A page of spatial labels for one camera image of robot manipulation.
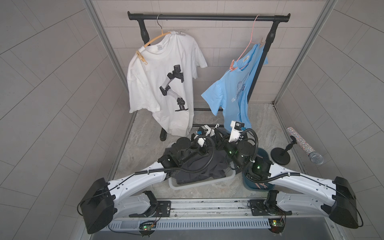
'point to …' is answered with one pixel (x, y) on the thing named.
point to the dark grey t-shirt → (202, 166)
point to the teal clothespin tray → (254, 186)
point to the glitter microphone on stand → (281, 156)
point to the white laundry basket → (174, 185)
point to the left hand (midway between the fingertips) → (215, 134)
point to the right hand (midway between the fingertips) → (212, 131)
